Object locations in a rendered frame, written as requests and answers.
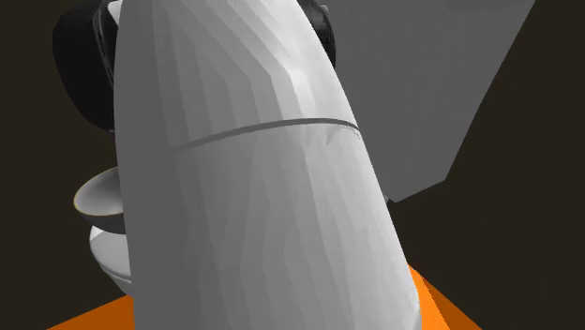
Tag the orange robot stand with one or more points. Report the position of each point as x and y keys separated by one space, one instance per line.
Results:
x=98 y=316

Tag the grey bowl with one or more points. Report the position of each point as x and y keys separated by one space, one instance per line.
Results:
x=103 y=201

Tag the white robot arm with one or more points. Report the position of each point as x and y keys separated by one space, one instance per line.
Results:
x=237 y=182

